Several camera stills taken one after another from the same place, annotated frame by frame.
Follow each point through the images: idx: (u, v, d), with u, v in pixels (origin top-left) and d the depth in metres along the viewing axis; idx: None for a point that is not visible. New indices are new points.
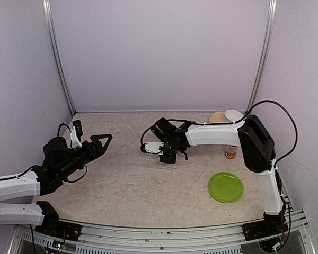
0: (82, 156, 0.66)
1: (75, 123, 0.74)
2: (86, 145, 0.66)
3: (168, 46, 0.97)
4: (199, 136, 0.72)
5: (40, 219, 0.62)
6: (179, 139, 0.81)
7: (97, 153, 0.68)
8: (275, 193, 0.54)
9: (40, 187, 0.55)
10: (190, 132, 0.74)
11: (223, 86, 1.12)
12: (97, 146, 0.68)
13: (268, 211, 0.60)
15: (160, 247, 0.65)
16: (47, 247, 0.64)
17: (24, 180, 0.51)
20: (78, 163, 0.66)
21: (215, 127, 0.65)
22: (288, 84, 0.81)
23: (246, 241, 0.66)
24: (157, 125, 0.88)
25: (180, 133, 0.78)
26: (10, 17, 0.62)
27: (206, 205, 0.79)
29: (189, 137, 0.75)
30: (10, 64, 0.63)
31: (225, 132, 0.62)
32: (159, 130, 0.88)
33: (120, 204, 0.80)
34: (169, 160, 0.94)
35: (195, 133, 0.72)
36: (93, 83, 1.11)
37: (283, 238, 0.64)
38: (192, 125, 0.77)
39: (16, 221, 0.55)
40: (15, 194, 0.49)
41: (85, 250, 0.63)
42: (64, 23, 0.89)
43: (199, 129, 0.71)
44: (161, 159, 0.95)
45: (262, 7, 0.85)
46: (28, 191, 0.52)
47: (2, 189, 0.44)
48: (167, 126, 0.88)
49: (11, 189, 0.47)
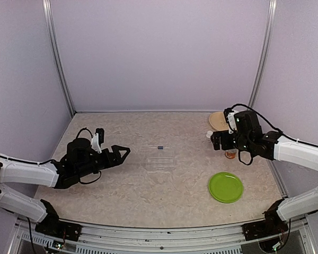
0: (99, 161, 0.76)
1: (98, 130, 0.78)
2: (106, 153, 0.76)
3: (169, 47, 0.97)
4: (287, 153, 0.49)
5: (40, 217, 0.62)
6: (267, 147, 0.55)
7: (114, 161, 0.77)
8: (315, 208, 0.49)
9: (56, 180, 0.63)
10: (280, 143, 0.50)
11: (223, 86, 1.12)
12: (116, 156, 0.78)
13: (279, 214, 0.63)
15: (159, 247, 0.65)
16: (47, 247, 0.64)
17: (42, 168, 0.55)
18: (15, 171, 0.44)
20: (95, 166, 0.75)
21: (309, 148, 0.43)
22: (288, 84, 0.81)
23: (246, 241, 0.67)
24: (247, 117, 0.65)
25: (267, 142, 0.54)
26: (10, 17, 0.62)
27: (206, 204, 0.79)
29: (276, 151, 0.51)
30: (10, 64, 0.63)
31: None
32: (244, 121, 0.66)
33: (120, 203, 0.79)
34: (222, 143, 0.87)
35: (284, 148, 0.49)
36: (93, 83, 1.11)
37: (283, 239, 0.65)
38: (285, 137, 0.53)
39: (22, 210, 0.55)
40: (31, 181, 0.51)
41: (86, 250, 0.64)
42: (64, 24, 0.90)
43: (291, 144, 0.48)
44: (223, 132, 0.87)
45: (261, 7, 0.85)
46: (43, 179, 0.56)
47: (23, 170, 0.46)
48: (257, 125, 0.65)
49: (30, 173, 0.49)
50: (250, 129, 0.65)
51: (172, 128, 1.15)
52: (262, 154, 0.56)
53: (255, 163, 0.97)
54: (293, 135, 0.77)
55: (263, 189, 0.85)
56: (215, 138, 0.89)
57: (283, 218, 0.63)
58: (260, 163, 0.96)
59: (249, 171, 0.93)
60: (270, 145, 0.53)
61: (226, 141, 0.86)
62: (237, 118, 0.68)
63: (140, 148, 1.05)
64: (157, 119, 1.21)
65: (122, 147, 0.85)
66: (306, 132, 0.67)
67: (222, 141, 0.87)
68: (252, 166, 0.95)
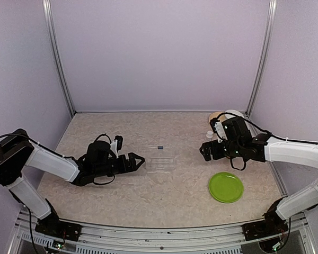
0: (115, 166, 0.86)
1: (118, 138, 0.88)
2: (123, 161, 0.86)
3: (169, 47, 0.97)
4: (280, 153, 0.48)
5: (43, 214, 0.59)
6: (257, 151, 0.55)
7: (127, 168, 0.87)
8: (311, 204, 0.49)
9: (75, 175, 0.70)
10: (269, 144, 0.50)
11: (223, 86, 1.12)
12: (131, 164, 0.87)
13: (279, 214, 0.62)
15: (159, 247, 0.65)
16: (47, 247, 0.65)
17: (66, 162, 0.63)
18: (43, 157, 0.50)
20: (111, 170, 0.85)
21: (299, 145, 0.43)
22: (288, 84, 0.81)
23: (246, 241, 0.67)
24: (235, 123, 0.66)
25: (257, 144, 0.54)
26: (10, 18, 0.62)
27: (206, 204, 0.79)
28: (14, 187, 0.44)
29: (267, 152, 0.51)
30: (10, 64, 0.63)
31: (311, 152, 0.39)
32: (233, 128, 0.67)
33: (120, 203, 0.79)
34: (213, 154, 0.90)
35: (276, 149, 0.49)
36: (93, 83, 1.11)
37: (283, 238, 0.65)
38: (275, 138, 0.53)
39: (28, 202, 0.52)
40: (52, 171, 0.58)
41: (86, 250, 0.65)
42: (65, 25, 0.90)
43: (281, 144, 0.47)
44: (212, 142, 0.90)
45: (261, 7, 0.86)
46: (62, 172, 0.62)
47: (50, 159, 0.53)
48: (245, 130, 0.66)
49: (53, 164, 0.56)
50: (239, 134, 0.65)
51: (172, 128, 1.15)
52: (254, 157, 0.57)
53: (255, 163, 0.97)
54: (293, 135, 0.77)
55: (263, 189, 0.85)
56: (205, 149, 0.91)
57: (284, 218, 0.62)
58: (260, 163, 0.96)
59: (249, 171, 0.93)
60: (260, 147, 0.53)
61: (217, 151, 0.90)
62: (224, 125, 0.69)
63: (140, 148, 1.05)
64: (157, 119, 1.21)
65: (138, 156, 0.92)
66: (306, 132, 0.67)
67: (212, 152, 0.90)
68: (252, 166, 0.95)
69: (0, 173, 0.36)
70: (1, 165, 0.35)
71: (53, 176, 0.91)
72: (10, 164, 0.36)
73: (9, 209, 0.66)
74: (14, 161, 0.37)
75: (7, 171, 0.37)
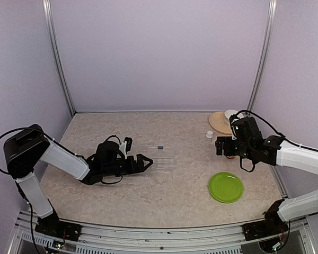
0: (123, 166, 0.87)
1: (127, 139, 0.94)
2: (131, 161, 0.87)
3: (169, 47, 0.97)
4: (291, 161, 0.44)
5: (45, 213, 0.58)
6: (268, 153, 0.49)
7: (137, 168, 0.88)
8: (315, 210, 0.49)
9: (84, 172, 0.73)
10: (282, 150, 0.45)
11: (223, 86, 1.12)
12: (139, 164, 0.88)
13: (280, 215, 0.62)
15: (160, 247, 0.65)
16: (47, 247, 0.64)
17: (78, 160, 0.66)
18: (58, 154, 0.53)
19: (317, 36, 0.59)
20: (119, 170, 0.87)
21: (314, 154, 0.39)
22: (288, 84, 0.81)
23: (246, 241, 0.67)
24: (246, 124, 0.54)
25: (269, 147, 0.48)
26: (10, 17, 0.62)
27: (206, 204, 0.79)
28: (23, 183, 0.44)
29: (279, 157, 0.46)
30: (10, 64, 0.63)
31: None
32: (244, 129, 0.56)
33: (120, 203, 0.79)
34: (225, 150, 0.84)
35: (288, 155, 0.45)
36: (93, 83, 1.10)
37: (283, 239, 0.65)
38: (288, 141, 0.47)
39: (33, 200, 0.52)
40: (64, 167, 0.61)
41: (86, 250, 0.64)
42: (65, 25, 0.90)
43: (293, 150, 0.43)
44: (226, 138, 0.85)
45: (261, 7, 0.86)
46: (72, 169, 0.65)
47: (63, 156, 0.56)
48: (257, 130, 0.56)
49: (66, 160, 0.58)
50: (251, 136, 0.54)
51: (172, 128, 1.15)
52: (265, 161, 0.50)
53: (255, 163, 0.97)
54: (293, 135, 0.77)
55: (263, 189, 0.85)
56: (219, 143, 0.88)
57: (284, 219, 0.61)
58: (260, 163, 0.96)
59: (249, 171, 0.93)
60: (273, 151, 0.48)
61: (228, 148, 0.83)
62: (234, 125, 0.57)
63: (139, 147, 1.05)
64: (157, 119, 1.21)
65: (146, 157, 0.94)
66: (306, 132, 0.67)
67: (224, 147, 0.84)
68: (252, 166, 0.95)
69: (15, 165, 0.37)
70: (17, 158, 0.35)
71: (53, 176, 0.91)
72: (24, 159, 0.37)
73: (9, 210, 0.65)
74: (30, 154, 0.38)
75: (21, 163, 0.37)
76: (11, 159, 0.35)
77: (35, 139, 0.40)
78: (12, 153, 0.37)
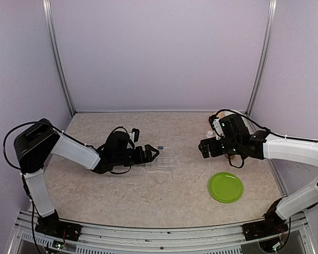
0: (132, 156, 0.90)
1: (135, 130, 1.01)
2: (140, 151, 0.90)
3: (169, 47, 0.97)
4: (278, 151, 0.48)
5: (46, 212, 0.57)
6: (256, 148, 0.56)
7: (145, 159, 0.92)
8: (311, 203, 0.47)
9: (96, 162, 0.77)
10: (268, 142, 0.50)
11: (223, 85, 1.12)
12: (147, 155, 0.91)
13: (279, 213, 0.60)
15: (159, 247, 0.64)
16: (47, 247, 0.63)
17: (89, 150, 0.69)
18: (69, 146, 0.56)
19: (317, 36, 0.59)
20: (128, 160, 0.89)
21: (297, 143, 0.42)
22: (288, 84, 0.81)
23: (246, 241, 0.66)
24: (232, 120, 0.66)
25: (256, 142, 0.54)
26: (10, 18, 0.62)
27: (206, 204, 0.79)
28: (29, 179, 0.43)
29: (267, 150, 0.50)
30: (10, 64, 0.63)
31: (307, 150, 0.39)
32: (230, 126, 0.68)
33: (120, 203, 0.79)
34: (211, 151, 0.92)
35: (275, 146, 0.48)
36: (93, 83, 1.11)
37: (283, 238, 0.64)
38: (275, 135, 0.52)
39: (36, 198, 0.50)
40: (75, 158, 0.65)
41: (85, 250, 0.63)
42: (65, 25, 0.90)
43: (280, 142, 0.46)
44: (210, 140, 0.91)
45: (261, 7, 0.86)
46: (85, 159, 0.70)
47: (73, 148, 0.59)
48: (243, 127, 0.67)
49: (77, 151, 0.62)
50: (237, 132, 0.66)
51: (172, 128, 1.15)
52: (253, 155, 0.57)
53: (255, 163, 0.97)
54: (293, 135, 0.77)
55: (263, 189, 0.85)
56: (203, 146, 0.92)
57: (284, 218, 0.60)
58: (259, 163, 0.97)
59: (249, 171, 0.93)
60: (258, 145, 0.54)
61: (214, 148, 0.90)
62: (222, 123, 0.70)
63: None
64: (157, 119, 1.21)
65: (153, 148, 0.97)
66: (305, 132, 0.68)
67: (210, 149, 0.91)
68: (252, 166, 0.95)
69: (27, 160, 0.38)
70: (28, 153, 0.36)
71: (53, 176, 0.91)
72: (35, 153, 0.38)
73: (9, 210, 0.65)
74: (40, 148, 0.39)
75: (33, 158, 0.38)
76: (23, 154, 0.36)
77: (45, 134, 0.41)
78: (24, 149, 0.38)
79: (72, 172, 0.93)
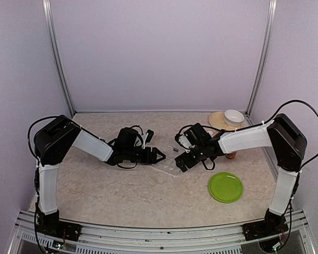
0: (139, 155, 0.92)
1: (150, 132, 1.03)
2: (147, 151, 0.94)
3: (169, 46, 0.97)
4: (232, 142, 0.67)
5: (51, 210, 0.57)
6: (214, 148, 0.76)
7: (149, 160, 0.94)
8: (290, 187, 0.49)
9: (109, 154, 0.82)
10: (221, 138, 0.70)
11: (223, 85, 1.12)
12: (152, 155, 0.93)
13: (274, 211, 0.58)
15: (159, 247, 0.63)
16: (47, 247, 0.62)
17: (102, 142, 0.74)
18: (85, 138, 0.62)
19: (317, 36, 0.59)
20: (135, 157, 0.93)
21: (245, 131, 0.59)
22: (288, 84, 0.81)
23: (246, 241, 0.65)
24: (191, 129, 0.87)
25: (213, 142, 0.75)
26: (10, 18, 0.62)
27: (206, 204, 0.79)
28: (44, 171, 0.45)
29: (222, 144, 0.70)
30: (10, 64, 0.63)
31: (255, 133, 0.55)
32: (191, 134, 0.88)
33: (120, 203, 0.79)
34: (187, 164, 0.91)
35: (228, 139, 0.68)
36: (93, 83, 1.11)
37: (283, 239, 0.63)
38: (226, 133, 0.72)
39: (43, 194, 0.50)
40: (91, 150, 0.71)
41: (85, 250, 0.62)
42: (65, 25, 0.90)
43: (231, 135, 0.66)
44: (182, 155, 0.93)
45: (261, 7, 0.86)
46: (98, 152, 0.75)
47: (89, 139, 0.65)
48: (202, 133, 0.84)
49: (94, 143, 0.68)
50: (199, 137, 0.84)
51: (172, 128, 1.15)
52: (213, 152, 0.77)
53: (255, 163, 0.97)
54: None
55: (263, 189, 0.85)
56: (179, 162, 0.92)
57: (280, 215, 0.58)
58: (259, 163, 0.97)
59: (249, 171, 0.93)
60: (215, 143, 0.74)
61: (188, 160, 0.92)
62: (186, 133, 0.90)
63: None
64: (157, 119, 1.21)
65: (160, 152, 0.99)
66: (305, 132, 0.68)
67: (186, 162, 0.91)
68: (252, 166, 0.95)
69: (51, 153, 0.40)
70: (52, 145, 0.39)
71: None
72: (58, 146, 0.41)
73: (9, 210, 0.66)
74: (61, 143, 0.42)
75: (56, 151, 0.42)
76: (48, 147, 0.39)
77: (65, 129, 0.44)
78: (47, 143, 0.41)
79: (72, 172, 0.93)
